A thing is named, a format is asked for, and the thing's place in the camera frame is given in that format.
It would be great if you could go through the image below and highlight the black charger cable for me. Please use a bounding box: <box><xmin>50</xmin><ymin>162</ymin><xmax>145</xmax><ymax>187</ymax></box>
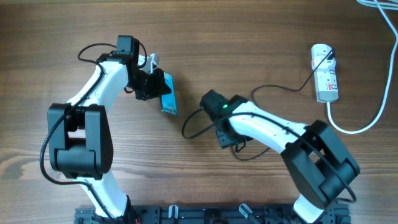
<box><xmin>228</xmin><ymin>47</ymin><xmax>336</xmax><ymax>162</ymax></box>

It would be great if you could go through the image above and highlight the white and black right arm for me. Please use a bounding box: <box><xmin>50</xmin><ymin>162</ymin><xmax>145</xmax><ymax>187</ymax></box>
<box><xmin>200</xmin><ymin>90</ymin><xmax>360</xmax><ymax>223</ymax></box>

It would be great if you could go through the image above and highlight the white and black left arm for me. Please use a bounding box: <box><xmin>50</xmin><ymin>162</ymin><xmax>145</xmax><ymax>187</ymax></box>
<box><xmin>39</xmin><ymin>35</ymin><xmax>177</xmax><ymax>223</ymax></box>

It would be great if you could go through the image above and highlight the white power strip cord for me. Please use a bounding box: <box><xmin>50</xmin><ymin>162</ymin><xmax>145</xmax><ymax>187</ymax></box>
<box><xmin>326</xmin><ymin>0</ymin><xmax>398</xmax><ymax>135</ymax></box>

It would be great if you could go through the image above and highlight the white power strip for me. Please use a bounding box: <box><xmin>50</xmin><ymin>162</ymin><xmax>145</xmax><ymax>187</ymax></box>
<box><xmin>311</xmin><ymin>44</ymin><xmax>338</xmax><ymax>103</ymax></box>

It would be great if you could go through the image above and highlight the black mounting rail base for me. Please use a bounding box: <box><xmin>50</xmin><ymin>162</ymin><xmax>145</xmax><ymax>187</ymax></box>
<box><xmin>73</xmin><ymin>204</ymin><xmax>351</xmax><ymax>224</ymax></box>

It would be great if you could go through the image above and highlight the blue-screen Galaxy smartphone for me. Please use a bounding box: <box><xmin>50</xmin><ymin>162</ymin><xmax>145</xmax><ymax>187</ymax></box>
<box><xmin>161</xmin><ymin>73</ymin><xmax>178</xmax><ymax>115</ymax></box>

